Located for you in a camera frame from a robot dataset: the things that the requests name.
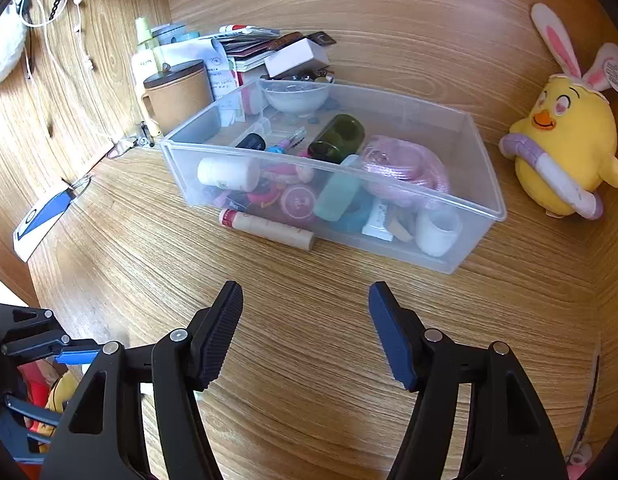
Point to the white cream tube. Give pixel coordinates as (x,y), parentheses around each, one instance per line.
(375,223)

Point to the beige lip balm stick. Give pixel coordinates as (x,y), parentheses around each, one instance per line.
(270,230)

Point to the pink paw keychain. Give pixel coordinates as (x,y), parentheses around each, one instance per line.
(579,461)

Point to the clear plastic storage bin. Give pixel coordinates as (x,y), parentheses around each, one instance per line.
(416,155)

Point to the brown lidded mug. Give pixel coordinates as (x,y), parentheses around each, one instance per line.
(176,93)

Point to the white bandage roll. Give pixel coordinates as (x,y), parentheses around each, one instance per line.
(437,230)

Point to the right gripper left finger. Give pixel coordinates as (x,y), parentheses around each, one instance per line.
(101,436)

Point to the white ceramic bowl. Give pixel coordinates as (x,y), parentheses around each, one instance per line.
(302,98)

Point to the blue tape roll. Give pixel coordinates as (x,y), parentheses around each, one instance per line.
(354,218)

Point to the blue white card tag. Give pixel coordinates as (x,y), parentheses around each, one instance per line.
(39,220)

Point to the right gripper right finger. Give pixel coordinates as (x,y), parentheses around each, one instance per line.
(509,435)

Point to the green spray bottle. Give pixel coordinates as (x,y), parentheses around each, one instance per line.
(145,61)

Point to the white small box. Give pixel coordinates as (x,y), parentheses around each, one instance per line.
(303,54)

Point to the yellow chick plush toy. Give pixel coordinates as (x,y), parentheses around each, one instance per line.
(566,147)

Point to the dark green jar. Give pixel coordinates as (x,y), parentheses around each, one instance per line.
(341,137)

